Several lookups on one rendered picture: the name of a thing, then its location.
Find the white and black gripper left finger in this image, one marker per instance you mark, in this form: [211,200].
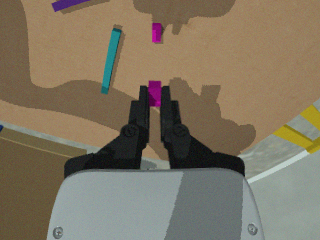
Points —
[125,151]

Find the turquoise rod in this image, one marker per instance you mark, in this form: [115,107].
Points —
[112,49]

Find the magenta rod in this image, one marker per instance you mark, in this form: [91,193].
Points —
[156,32]
[154,89]

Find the purple rod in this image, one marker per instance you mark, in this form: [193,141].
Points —
[62,4]

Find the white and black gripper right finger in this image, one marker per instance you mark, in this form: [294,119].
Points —
[188,152]

